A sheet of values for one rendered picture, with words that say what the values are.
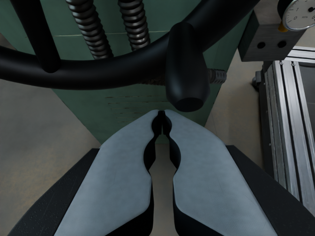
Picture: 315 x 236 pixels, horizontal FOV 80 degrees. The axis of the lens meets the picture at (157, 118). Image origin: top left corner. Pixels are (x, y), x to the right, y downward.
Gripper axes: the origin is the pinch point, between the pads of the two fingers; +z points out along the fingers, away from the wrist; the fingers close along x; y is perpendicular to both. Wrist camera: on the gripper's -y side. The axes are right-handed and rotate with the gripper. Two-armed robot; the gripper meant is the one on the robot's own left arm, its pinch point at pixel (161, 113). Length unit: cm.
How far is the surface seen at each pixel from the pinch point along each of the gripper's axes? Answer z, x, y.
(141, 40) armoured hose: 11.5, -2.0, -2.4
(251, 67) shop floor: 94, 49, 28
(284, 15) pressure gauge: 17.9, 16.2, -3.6
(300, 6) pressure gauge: 17.6, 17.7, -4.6
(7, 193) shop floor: 39, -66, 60
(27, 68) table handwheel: 5.4, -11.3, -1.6
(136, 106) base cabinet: 39.2, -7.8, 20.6
